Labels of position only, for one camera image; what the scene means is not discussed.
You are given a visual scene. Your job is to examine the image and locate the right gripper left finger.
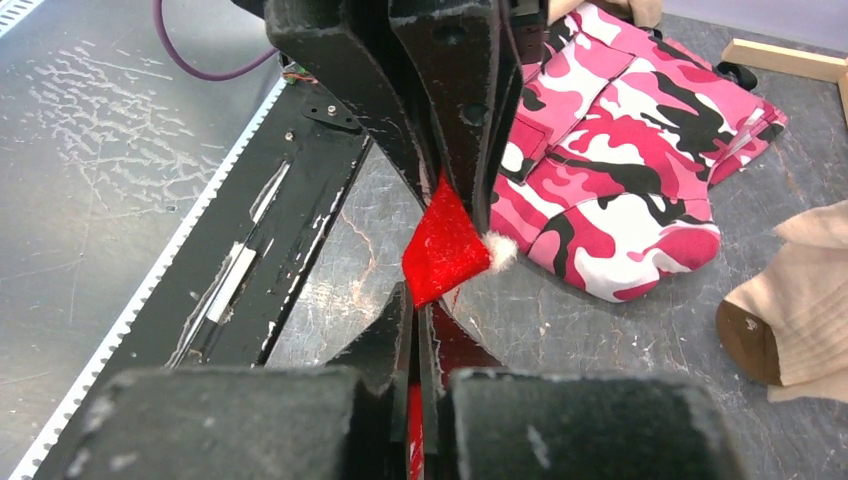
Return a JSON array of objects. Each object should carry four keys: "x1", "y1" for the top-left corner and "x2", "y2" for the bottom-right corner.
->
[{"x1": 62, "y1": 282, "x2": 412, "y2": 479}]

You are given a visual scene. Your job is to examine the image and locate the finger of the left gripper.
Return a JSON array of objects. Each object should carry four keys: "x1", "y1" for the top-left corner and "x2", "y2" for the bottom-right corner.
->
[
  {"x1": 389, "y1": 1, "x2": 517, "y2": 229},
  {"x1": 265, "y1": 0, "x2": 438, "y2": 205}
]

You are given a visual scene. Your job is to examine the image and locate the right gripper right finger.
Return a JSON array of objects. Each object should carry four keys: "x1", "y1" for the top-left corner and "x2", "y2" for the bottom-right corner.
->
[{"x1": 418, "y1": 303, "x2": 746, "y2": 479}]

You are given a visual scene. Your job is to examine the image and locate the red white patterned sock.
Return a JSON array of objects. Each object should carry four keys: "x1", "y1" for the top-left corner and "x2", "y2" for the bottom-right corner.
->
[{"x1": 401, "y1": 173, "x2": 503, "y2": 479}]

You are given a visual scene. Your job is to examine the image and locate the tan brown striped sock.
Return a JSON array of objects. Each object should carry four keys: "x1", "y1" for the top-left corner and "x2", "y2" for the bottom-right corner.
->
[{"x1": 715, "y1": 201, "x2": 847, "y2": 402}]

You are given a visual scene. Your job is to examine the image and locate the wooden hanger stand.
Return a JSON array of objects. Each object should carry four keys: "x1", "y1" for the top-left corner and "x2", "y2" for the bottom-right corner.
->
[{"x1": 721, "y1": 38, "x2": 847, "y2": 118}]

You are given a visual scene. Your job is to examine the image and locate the pink camouflage cloth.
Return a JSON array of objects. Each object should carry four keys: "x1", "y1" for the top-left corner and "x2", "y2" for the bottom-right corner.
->
[{"x1": 490, "y1": 4, "x2": 787, "y2": 303}]

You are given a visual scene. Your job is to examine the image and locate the beige cloth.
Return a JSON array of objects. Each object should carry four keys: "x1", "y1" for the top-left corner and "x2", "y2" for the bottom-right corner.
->
[{"x1": 547, "y1": 0, "x2": 664, "y2": 28}]

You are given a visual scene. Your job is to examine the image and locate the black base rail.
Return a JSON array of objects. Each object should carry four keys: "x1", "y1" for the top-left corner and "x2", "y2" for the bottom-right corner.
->
[{"x1": 11, "y1": 82, "x2": 371, "y2": 479}]

